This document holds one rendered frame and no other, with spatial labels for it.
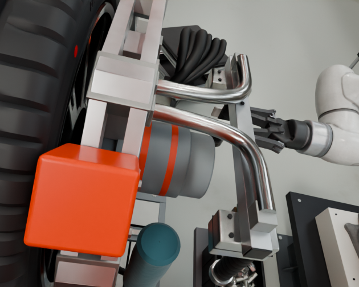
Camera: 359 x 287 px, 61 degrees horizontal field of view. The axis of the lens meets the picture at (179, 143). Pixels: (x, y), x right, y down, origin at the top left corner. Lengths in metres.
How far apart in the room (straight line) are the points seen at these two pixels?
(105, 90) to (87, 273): 0.19
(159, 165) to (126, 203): 0.30
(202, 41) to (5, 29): 0.35
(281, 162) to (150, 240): 1.46
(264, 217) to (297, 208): 1.02
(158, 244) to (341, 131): 0.52
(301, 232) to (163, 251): 0.84
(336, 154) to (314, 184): 1.19
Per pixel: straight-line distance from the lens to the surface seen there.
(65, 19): 0.31
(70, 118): 0.49
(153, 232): 0.64
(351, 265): 1.33
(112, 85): 0.32
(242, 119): 0.54
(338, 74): 0.95
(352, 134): 0.86
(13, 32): 0.30
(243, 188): 0.45
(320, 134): 0.81
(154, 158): 0.52
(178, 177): 0.54
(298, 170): 2.03
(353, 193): 2.18
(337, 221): 1.38
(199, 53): 0.56
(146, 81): 0.32
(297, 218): 1.40
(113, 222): 0.24
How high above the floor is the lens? 1.32
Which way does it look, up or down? 48 degrees down
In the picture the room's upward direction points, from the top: 22 degrees clockwise
